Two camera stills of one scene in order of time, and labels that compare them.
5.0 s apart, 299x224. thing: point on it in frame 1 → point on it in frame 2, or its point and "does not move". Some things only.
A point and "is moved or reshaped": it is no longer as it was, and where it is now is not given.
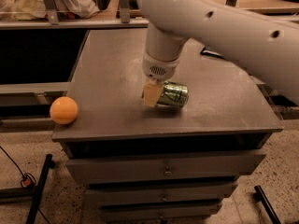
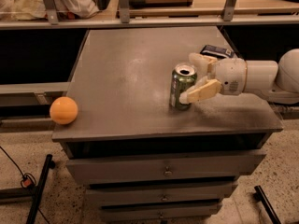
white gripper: (159, 67) → (231, 75)
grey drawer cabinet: (161, 164) does not move
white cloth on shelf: (28, 2) does not move
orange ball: (64, 110) does not move
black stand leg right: (260, 196) does not move
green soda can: (175, 94) is moved or reshaped
